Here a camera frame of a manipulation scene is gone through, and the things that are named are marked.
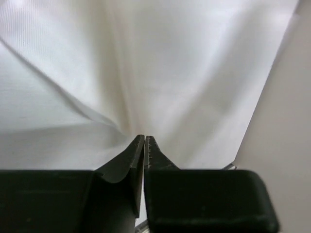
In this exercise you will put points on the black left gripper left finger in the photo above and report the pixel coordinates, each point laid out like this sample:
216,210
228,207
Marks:
105,200

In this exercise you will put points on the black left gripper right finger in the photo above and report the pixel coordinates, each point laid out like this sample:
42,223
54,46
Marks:
204,200

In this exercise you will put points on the white pleated skirt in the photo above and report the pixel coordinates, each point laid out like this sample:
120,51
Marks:
79,79

